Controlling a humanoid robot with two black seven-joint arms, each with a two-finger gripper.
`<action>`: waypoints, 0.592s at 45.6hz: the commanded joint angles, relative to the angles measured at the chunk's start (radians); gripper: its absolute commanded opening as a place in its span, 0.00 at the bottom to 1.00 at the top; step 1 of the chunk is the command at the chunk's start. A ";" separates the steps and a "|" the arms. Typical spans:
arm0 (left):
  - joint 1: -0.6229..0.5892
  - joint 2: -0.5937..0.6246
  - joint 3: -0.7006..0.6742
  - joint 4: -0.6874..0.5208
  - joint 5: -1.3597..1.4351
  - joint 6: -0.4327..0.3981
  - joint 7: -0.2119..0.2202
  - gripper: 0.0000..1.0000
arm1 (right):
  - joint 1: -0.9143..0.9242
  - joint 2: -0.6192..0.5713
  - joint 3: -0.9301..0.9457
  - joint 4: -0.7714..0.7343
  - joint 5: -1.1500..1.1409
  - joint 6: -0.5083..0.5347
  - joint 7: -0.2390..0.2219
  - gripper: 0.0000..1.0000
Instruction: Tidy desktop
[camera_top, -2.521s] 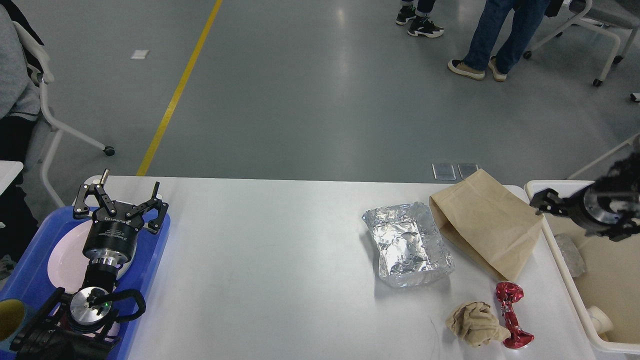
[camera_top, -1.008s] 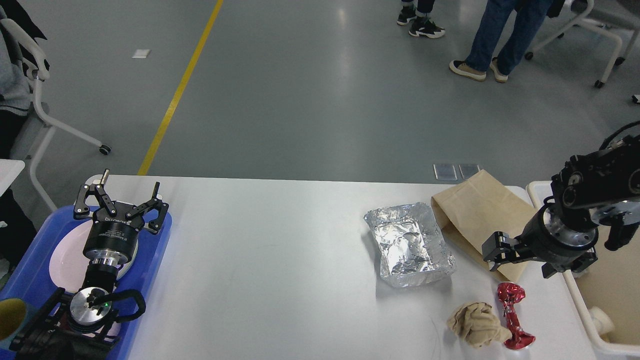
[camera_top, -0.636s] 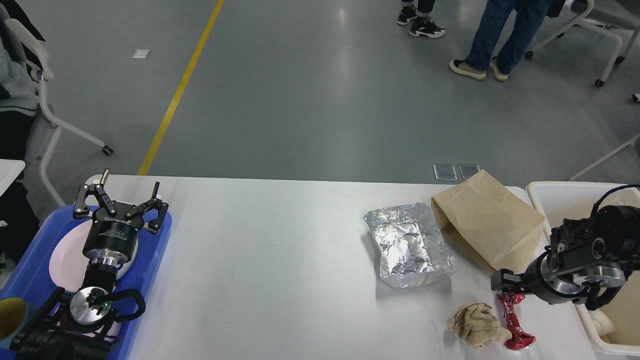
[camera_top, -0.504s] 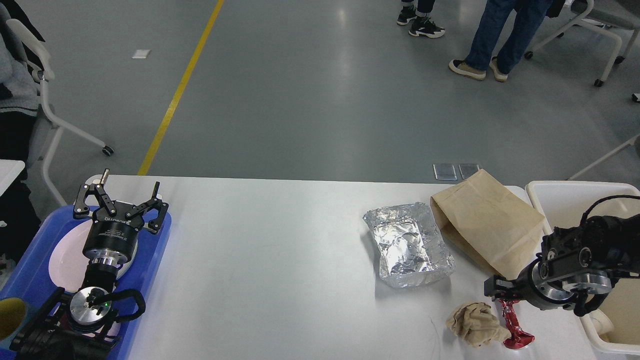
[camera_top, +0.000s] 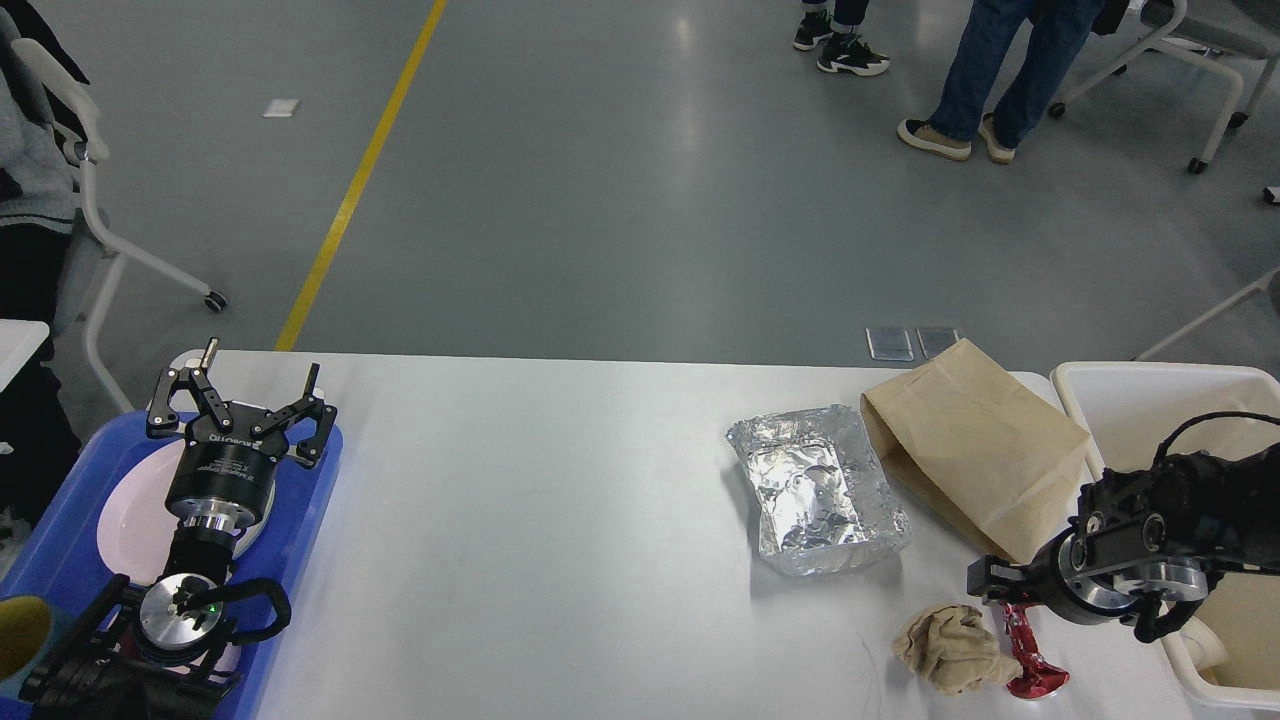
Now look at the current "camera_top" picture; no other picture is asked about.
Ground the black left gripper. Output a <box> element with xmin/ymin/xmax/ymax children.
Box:
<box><xmin>145</xmin><ymin>337</ymin><xmax>338</xmax><ymax>529</ymax></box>

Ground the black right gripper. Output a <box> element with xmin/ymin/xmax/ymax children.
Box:
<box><xmin>966</xmin><ymin>530</ymin><xmax>1211</xmax><ymax>629</ymax></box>

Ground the brown paper napkin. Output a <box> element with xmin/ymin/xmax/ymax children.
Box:
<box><xmin>891</xmin><ymin>603</ymin><xmax>1023</xmax><ymax>696</ymax></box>

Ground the red foil wrapper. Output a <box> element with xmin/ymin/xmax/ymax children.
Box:
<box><xmin>998</xmin><ymin>602</ymin><xmax>1071</xmax><ymax>701</ymax></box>

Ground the pink plate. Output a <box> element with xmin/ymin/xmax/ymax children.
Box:
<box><xmin>97</xmin><ymin>442</ymin><xmax>275</xmax><ymax>583</ymax></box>

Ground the white paper cup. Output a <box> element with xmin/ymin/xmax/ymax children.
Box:
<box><xmin>1179</xmin><ymin>616</ymin><xmax>1230</xmax><ymax>685</ymax></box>

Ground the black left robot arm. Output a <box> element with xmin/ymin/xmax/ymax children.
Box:
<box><xmin>3</xmin><ymin>340</ymin><xmax>342</xmax><ymax>719</ymax></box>

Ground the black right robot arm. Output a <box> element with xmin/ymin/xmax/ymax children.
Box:
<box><xmin>966</xmin><ymin>411</ymin><xmax>1279</xmax><ymax>644</ymax></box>

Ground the brown paper bag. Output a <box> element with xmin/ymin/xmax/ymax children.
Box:
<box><xmin>860</xmin><ymin>340</ymin><xmax>1091</xmax><ymax>564</ymax></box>

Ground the crumpled aluminium foil tray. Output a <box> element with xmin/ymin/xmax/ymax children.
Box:
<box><xmin>724</xmin><ymin>404</ymin><xmax>913</xmax><ymax>577</ymax></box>

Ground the white plastic bin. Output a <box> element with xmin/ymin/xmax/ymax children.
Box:
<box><xmin>1052</xmin><ymin>363</ymin><xmax>1279</xmax><ymax>719</ymax></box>

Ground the blue plastic tray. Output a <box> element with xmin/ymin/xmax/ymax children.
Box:
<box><xmin>0</xmin><ymin>411</ymin><xmax>346</xmax><ymax>720</ymax></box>

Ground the white chair left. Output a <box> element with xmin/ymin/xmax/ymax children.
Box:
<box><xmin>10</xmin><ymin>38</ymin><xmax>228</xmax><ymax>413</ymax></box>

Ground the right metal floor plate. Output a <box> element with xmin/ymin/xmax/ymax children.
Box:
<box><xmin>916</xmin><ymin>327</ymin><xmax>963</xmax><ymax>360</ymax></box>

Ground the metal floor plate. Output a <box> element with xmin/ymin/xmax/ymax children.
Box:
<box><xmin>865</xmin><ymin>327</ymin><xmax>916</xmax><ymax>363</ymax></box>
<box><xmin>916</xmin><ymin>327</ymin><xmax>963</xmax><ymax>360</ymax></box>

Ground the left metal floor plate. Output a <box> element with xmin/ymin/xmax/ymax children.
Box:
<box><xmin>865</xmin><ymin>327</ymin><xmax>916</xmax><ymax>363</ymax></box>

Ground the white chair leg right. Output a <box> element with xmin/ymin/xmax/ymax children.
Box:
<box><xmin>1132</xmin><ymin>266</ymin><xmax>1279</xmax><ymax>363</ymax></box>

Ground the white paper on floor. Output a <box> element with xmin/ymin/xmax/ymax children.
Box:
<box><xmin>262</xmin><ymin>97</ymin><xmax>301</xmax><ymax>119</ymax></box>

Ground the seated person grey cardigan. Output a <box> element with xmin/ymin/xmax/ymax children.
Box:
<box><xmin>1</xmin><ymin>1</ymin><xmax>81</xmax><ymax>527</ymax></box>

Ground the person in black trousers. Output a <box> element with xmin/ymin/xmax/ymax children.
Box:
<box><xmin>792</xmin><ymin>1</ymin><xmax>891</xmax><ymax>77</ymax></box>

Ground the person in blue jeans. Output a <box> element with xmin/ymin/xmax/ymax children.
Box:
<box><xmin>896</xmin><ymin>0</ymin><xmax>1105</xmax><ymax>165</ymax></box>

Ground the white office chair right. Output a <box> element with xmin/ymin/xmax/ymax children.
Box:
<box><xmin>1047</xmin><ymin>1</ymin><xmax>1279</xmax><ymax>176</ymax></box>

